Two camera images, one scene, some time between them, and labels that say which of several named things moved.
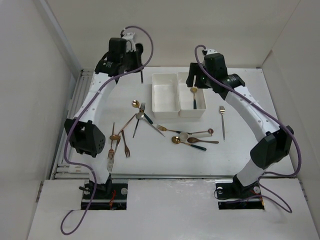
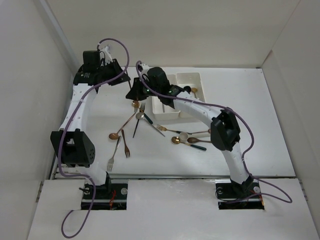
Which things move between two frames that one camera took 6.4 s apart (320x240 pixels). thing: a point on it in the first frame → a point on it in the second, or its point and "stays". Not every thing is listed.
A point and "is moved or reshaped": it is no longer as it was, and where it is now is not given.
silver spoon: [141, 115] stays
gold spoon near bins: [135, 103] stays
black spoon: [141, 76] is moved or reshaped
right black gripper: [196, 70] → [135, 92]
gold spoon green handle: [176, 140] stays
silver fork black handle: [142, 106] stays
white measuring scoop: [183, 136] stays
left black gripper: [135, 55] → [115, 66]
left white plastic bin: [165, 102] stays
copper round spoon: [117, 137] stays
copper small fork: [126, 149] stays
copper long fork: [111, 152] → [136, 104]
